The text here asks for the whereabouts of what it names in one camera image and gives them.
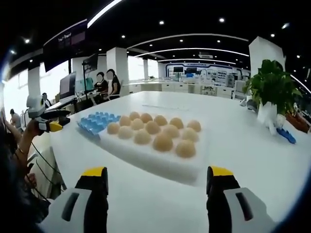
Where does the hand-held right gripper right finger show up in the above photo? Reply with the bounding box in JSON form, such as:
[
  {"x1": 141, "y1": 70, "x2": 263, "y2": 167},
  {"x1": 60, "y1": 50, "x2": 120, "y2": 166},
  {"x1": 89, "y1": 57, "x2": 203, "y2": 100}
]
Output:
[{"x1": 206, "y1": 166, "x2": 278, "y2": 233}]

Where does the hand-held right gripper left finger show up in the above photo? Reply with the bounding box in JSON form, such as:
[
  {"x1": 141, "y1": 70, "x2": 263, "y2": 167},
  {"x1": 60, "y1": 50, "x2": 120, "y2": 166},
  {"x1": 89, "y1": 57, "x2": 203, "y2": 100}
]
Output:
[{"x1": 40, "y1": 166, "x2": 109, "y2": 233}]

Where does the blue egg tray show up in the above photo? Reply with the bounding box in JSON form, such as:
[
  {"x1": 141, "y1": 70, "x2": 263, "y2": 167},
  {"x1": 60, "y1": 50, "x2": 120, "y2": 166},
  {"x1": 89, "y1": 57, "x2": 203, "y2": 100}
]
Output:
[{"x1": 77, "y1": 111, "x2": 121, "y2": 141}]

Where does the cluster of beige eggs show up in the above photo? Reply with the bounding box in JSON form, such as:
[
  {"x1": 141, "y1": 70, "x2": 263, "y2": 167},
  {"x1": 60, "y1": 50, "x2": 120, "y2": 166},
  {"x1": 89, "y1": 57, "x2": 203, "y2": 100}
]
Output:
[{"x1": 106, "y1": 111, "x2": 202, "y2": 159}]

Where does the white foam egg board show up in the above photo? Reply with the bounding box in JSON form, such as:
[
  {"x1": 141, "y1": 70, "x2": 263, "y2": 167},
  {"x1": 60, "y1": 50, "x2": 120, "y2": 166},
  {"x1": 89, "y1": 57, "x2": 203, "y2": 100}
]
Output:
[{"x1": 99, "y1": 116, "x2": 207, "y2": 188}]

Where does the small blue tray piece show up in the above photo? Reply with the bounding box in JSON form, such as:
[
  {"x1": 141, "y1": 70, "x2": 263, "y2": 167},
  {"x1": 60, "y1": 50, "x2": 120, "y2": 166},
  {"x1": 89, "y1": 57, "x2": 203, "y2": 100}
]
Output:
[{"x1": 276, "y1": 127, "x2": 297, "y2": 144}]

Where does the person's left hand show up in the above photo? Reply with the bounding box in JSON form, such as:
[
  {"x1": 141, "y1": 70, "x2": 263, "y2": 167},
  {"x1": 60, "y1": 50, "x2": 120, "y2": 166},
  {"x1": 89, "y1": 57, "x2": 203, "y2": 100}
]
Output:
[{"x1": 23, "y1": 118, "x2": 49, "y2": 137}]

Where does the desktop computer monitor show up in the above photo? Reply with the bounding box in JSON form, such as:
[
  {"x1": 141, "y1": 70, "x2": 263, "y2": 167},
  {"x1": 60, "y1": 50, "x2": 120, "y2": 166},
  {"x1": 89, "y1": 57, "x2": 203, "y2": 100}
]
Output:
[{"x1": 59, "y1": 71, "x2": 77, "y2": 100}]

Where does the white table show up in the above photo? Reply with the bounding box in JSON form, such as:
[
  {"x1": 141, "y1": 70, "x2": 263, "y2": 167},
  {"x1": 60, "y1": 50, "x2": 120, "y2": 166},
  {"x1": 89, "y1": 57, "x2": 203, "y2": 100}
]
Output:
[{"x1": 49, "y1": 90, "x2": 311, "y2": 233}]

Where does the monitor on black stand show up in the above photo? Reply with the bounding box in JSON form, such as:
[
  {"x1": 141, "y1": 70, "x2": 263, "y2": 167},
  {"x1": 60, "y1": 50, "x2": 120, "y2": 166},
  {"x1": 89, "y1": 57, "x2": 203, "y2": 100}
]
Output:
[{"x1": 82, "y1": 52, "x2": 99, "y2": 71}]

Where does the person's dark clothing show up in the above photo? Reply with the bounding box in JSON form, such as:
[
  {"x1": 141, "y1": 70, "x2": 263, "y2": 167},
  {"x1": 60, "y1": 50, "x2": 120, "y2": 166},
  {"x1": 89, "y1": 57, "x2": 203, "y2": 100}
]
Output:
[{"x1": 0, "y1": 116, "x2": 51, "y2": 225}]

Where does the large hanging dark screen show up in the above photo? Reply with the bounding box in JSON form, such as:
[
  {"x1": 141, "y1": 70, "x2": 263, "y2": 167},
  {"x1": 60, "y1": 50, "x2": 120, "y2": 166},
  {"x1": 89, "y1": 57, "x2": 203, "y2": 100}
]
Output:
[{"x1": 43, "y1": 18, "x2": 88, "y2": 73}]

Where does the white plant pot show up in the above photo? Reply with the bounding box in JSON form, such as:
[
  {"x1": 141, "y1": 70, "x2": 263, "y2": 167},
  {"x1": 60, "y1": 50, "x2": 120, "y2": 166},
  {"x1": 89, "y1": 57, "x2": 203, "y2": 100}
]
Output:
[{"x1": 257, "y1": 101, "x2": 285, "y2": 135}]

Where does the brown wooden box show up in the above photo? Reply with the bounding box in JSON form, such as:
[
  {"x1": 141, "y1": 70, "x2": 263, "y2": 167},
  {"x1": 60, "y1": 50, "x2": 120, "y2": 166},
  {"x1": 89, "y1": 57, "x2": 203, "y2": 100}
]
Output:
[{"x1": 286, "y1": 113, "x2": 311, "y2": 133}]

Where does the green potted plant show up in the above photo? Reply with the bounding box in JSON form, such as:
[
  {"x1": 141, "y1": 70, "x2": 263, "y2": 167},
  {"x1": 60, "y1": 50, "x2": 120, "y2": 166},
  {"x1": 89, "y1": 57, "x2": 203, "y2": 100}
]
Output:
[{"x1": 242, "y1": 59, "x2": 304, "y2": 117}]

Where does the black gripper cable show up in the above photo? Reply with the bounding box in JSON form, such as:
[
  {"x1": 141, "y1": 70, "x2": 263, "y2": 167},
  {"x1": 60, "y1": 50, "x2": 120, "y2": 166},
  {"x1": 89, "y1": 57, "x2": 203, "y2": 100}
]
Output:
[{"x1": 23, "y1": 110, "x2": 64, "y2": 202}]

